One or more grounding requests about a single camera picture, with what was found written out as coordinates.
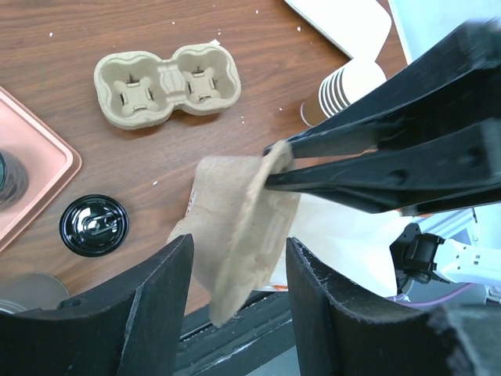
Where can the cardboard two-cup carrier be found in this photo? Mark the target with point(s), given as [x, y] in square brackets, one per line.
[138, 89]

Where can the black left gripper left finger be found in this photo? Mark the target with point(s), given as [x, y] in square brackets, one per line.
[128, 325]

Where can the white rectangular tray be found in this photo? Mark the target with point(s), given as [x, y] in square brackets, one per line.
[358, 28]

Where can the stack of paper cups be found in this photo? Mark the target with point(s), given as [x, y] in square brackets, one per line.
[340, 89]

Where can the dark green mug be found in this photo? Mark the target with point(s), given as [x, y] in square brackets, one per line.
[14, 179]

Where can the orange plastic tray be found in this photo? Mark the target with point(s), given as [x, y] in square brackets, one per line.
[49, 160]

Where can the stack of black lids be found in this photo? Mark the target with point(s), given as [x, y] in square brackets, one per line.
[94, 225]

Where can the brown paper takeout bag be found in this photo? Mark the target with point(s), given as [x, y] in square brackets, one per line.
[351, 242]

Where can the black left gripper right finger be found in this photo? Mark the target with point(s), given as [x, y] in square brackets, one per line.
[341, 328]

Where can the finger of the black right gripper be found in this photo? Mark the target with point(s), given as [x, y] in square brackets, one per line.
[460, 170]
[451, 94]

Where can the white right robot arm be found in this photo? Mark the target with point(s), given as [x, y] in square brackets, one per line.
[424, 257]

